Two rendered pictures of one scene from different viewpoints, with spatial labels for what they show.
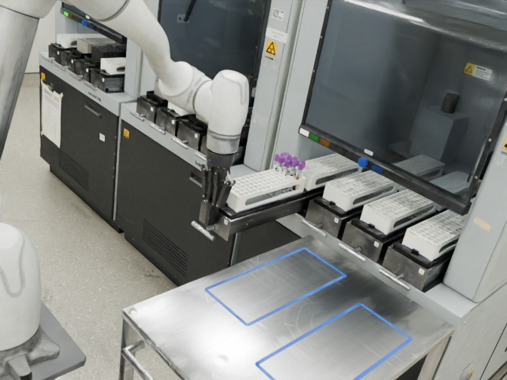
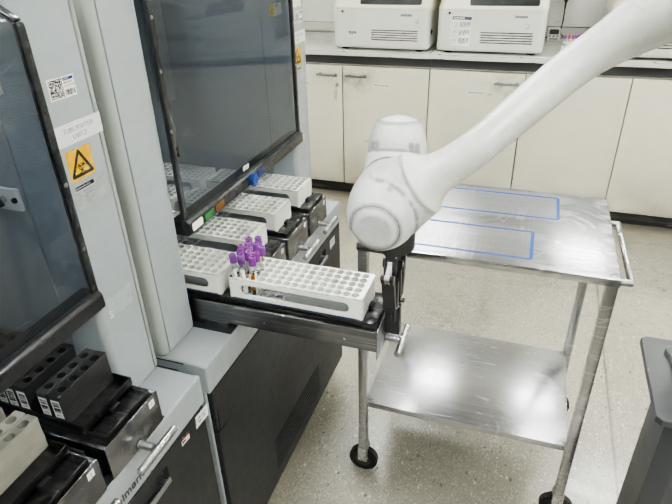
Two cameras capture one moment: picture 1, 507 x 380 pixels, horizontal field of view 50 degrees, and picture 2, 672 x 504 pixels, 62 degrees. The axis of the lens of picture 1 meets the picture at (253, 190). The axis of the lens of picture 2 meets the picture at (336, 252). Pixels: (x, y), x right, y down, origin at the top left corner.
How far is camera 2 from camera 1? 2.05 m
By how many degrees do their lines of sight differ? 95
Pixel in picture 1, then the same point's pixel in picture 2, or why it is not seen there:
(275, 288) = (472, 235)
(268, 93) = (113, 242)
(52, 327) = (658, 373)
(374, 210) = (280, 207)
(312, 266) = not seen: hidden behind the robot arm
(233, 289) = (507, 248)
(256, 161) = (143, 364)
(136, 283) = not seen: outside the picture
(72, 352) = (652, 346)
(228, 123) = not seen: hidden behind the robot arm
